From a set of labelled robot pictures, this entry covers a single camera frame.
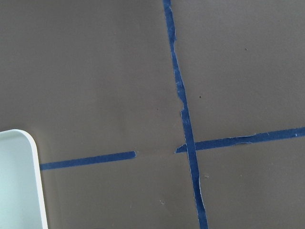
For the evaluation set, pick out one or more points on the white bear tray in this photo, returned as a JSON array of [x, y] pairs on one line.
[[22, 203]]

